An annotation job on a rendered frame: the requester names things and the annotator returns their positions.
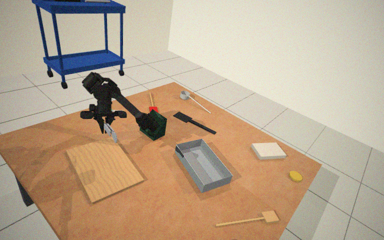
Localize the black spatula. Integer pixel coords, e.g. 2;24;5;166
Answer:
173;112;216;135

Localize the cream flat square slab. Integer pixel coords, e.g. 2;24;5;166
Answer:
251;142;286;160

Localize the light brown wooden board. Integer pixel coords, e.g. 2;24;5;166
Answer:
66;137;144;205

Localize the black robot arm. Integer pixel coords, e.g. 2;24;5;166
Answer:
82;72;160;133

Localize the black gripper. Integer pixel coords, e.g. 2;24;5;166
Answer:
80;99;127;134

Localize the yellow flat round disc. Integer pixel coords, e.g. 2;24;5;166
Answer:
289;171;303;182

